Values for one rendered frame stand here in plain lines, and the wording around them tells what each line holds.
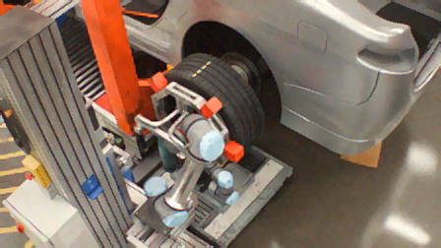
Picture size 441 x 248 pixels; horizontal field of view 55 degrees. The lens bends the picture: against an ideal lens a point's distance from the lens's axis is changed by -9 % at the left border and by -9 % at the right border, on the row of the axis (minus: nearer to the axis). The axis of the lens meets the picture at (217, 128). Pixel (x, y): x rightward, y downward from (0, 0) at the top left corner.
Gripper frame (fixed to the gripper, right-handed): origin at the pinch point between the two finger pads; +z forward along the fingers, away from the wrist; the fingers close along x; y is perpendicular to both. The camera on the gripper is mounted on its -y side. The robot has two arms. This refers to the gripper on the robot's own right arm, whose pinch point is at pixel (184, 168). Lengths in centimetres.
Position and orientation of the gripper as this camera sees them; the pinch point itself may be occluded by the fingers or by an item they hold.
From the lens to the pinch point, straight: 250.9
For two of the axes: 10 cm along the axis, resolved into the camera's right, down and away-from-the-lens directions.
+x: -6.4, 6.0, -4.8
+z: -7.6, -4.4, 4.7
